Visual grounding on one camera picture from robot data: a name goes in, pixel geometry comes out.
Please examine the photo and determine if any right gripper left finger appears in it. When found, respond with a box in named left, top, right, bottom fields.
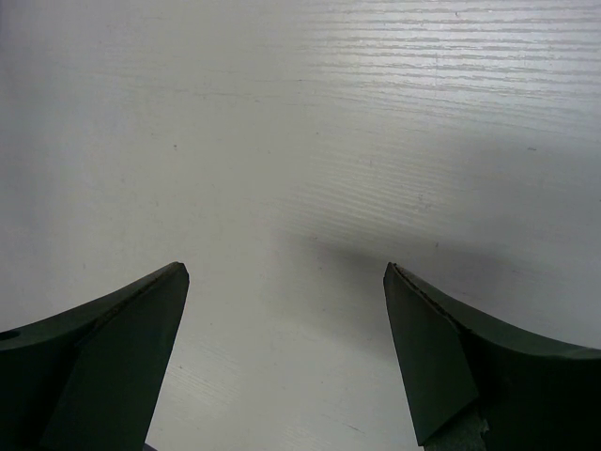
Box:
left=1, top=262, right=190, bottom=450

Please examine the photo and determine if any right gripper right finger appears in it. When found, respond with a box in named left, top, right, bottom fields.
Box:
left=383, top=264, right=600, bottom=450

